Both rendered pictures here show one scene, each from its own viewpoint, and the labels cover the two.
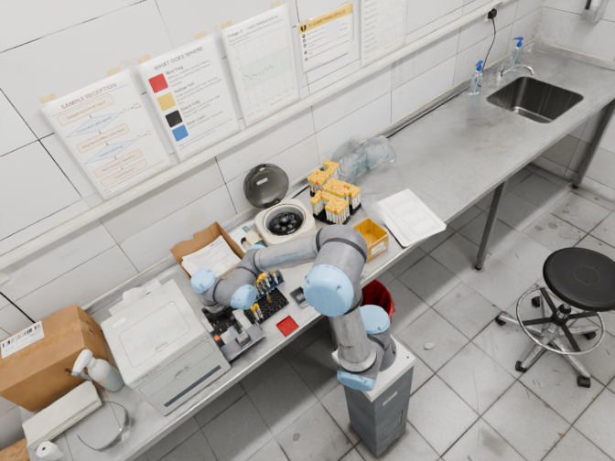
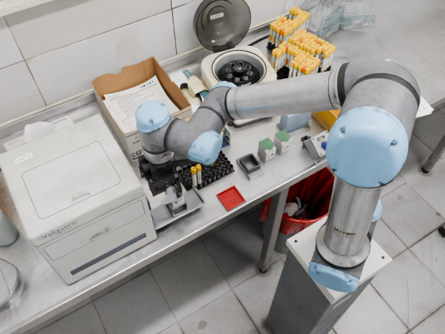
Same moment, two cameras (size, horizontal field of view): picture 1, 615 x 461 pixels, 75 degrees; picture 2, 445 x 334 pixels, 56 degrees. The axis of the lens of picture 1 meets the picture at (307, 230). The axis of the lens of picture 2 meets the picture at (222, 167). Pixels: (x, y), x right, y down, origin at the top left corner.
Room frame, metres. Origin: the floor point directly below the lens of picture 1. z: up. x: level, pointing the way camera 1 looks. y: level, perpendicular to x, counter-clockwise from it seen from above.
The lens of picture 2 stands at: (0.14, 0.23, 2.02)
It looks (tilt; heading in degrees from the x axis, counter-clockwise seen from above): 55 degrees down; 356
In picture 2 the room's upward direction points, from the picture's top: 1 degrees clockwise
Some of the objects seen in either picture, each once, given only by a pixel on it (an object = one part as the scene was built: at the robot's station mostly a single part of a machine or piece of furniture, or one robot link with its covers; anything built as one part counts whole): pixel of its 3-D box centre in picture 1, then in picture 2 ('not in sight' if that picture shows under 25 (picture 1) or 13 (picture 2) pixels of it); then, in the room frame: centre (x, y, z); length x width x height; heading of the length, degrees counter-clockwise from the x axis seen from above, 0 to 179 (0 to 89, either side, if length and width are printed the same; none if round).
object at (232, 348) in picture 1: (238, 343); (169, 209); (0.77, 0.34, 0.92); 0.21 x 0.07 x 0.05; 118
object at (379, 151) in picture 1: (376, 147); (355, 4); (1.73, -0.45, 0.94); 0.20 x 0.17 x 0.14; 93
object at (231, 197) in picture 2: (287, 326); (230, 197); (0.82, 0.15, 0.88); 0.07 x 0.07 x 0.01; 28
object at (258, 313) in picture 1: (264, 300); (204, 163); (0.93, 0.23, 0.93); 0.17 x 0.09 x 0.11; 118
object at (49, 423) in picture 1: (62, 413); not in sight; (0.65, 1.00, 0.90); 0.25 x 0.11 x 0.05; 118
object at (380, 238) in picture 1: (367, 240); (338, 111); (1.13, -0.25, 0.93); 0.13 x 0.13 x 0.10; 27
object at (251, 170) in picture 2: (300, 295); (249, 164); (0.94, 0.08, 0.89); 0.09 x 0.05 x 0.04; 26
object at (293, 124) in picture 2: not in sight; (295, 118); (1.11, -0.09, 0.92); 0.10 x 0.07 x 0.10; 113
